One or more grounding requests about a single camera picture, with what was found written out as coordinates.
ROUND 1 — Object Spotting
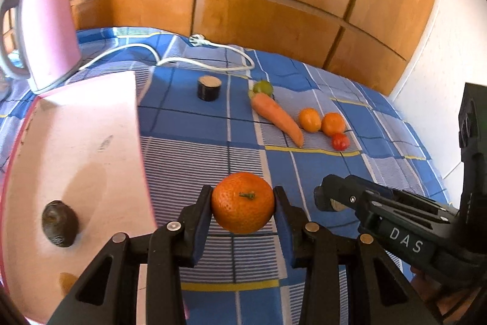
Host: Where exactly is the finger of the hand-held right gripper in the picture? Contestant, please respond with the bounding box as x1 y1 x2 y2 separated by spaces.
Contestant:
344 176 460 221
314 175 386 235

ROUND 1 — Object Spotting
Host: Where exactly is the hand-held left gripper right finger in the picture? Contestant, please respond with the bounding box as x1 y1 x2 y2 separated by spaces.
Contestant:
273 186 444 325

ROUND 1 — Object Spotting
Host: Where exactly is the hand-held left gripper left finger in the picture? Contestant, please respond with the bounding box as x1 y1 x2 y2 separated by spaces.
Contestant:
46 185 214 325

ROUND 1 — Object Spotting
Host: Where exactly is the tangerine with green stem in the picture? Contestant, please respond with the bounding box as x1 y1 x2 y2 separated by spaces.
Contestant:
212 172 275 234

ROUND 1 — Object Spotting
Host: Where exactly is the red tomato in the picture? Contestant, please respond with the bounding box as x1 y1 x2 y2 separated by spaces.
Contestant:
331 132 350 151

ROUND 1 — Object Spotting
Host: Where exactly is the yellowish orange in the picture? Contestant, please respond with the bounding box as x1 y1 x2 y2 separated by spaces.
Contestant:
299 108 322 132

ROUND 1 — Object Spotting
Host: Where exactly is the orange carrot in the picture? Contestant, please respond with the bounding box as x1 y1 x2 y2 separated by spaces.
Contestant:
249 89 304 148

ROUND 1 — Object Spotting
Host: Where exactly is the black sushi roll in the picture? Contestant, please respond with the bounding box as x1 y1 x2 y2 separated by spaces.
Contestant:
197 76 222 102

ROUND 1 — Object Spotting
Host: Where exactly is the pink rimmed white tray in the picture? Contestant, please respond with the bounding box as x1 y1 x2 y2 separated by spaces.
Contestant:
0 71 191 325

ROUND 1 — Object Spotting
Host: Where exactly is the blue plaid bedsheet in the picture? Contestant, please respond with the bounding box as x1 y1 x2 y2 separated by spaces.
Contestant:
0 26 453 325

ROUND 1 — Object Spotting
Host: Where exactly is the small orange tangerine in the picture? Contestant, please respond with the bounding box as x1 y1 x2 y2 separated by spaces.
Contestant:
321 112 346 137

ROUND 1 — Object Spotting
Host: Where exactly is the green tomato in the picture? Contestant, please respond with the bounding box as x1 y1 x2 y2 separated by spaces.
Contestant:
253 80 275 96

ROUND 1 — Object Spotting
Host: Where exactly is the dark avocado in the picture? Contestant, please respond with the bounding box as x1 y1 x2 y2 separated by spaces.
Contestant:
42 200 80 247

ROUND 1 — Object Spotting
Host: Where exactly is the brown kiwi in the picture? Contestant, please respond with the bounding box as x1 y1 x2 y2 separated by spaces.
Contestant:
59 272 79 291

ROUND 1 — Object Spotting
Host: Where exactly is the pink electric kettle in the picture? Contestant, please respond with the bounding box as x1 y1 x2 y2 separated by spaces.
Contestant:
0 0 81 95

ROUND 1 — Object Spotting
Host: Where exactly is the white power cable with plug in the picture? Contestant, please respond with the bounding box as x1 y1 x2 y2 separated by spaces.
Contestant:
66 35 255 82

